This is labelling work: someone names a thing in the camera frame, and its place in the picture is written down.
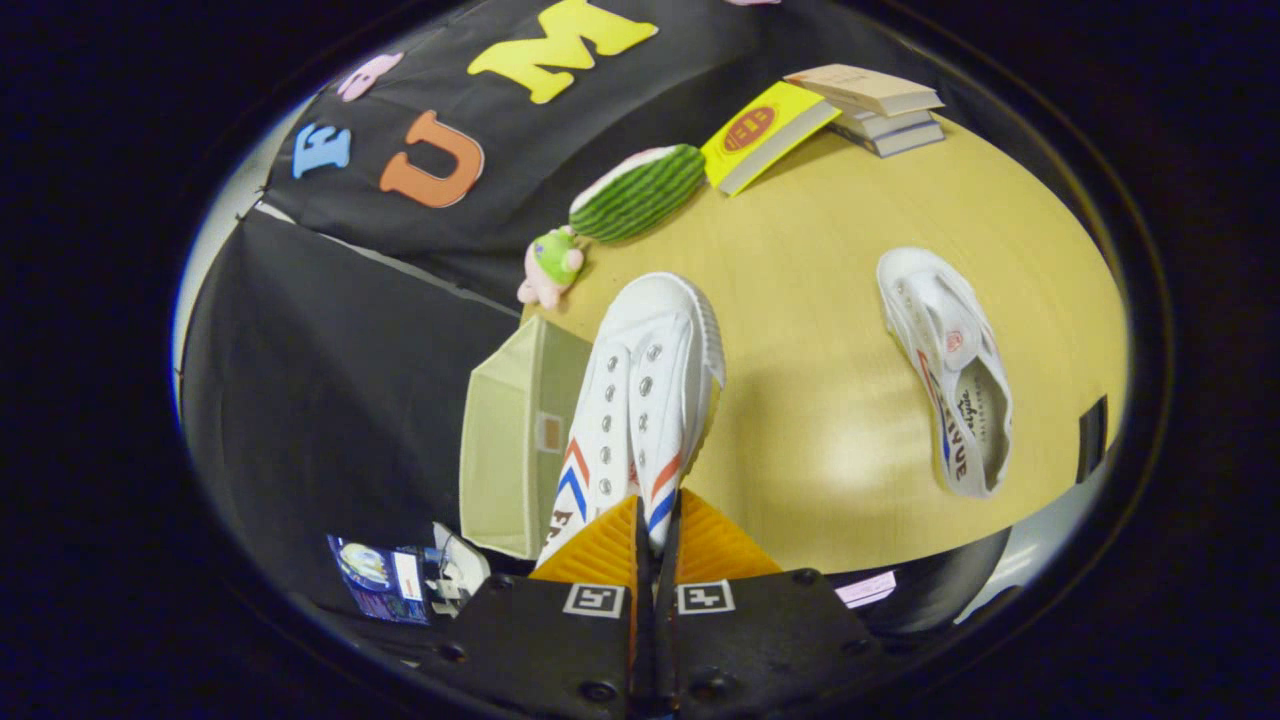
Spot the watermelon slice plush toy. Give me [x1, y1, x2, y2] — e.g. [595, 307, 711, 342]
[569, 144, 708, 244]

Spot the yellow book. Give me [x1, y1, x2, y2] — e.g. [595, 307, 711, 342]
[699, 80, 843, 197]

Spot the white canvas shoe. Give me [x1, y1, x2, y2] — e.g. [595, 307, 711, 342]
[876, 247, 1015, 500]
[536, 272, 727, 571]

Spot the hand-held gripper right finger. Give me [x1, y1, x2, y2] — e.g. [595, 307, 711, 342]
[655, 489, 889, 720]

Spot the grey-covered book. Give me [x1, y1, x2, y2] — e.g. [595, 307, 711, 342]
[828, 103, 947, 159]

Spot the tan paperback book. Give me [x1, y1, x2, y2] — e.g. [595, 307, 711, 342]
[783, 64, 945, 118]

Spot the blue printed carton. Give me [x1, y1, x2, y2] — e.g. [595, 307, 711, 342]
[326, 534, 433, 627]

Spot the pink and green plush toy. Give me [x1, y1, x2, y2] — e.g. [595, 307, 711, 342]
[516, 226, 586, 310]

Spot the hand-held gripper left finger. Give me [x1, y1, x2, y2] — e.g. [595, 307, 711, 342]
[428, 496, 653, 720]

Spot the small white packaging item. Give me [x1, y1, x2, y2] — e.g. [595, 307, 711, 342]
[428, 521, 492, 603]

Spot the black backdrop cloth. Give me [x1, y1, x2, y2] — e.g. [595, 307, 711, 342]
[180, 0, 961, 613]

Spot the pale green fabric storage box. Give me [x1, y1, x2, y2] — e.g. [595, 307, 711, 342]
[459, 314, 594, 561]

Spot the black table edge clip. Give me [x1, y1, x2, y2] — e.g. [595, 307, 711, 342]
[1077, 395, 1110, 485]

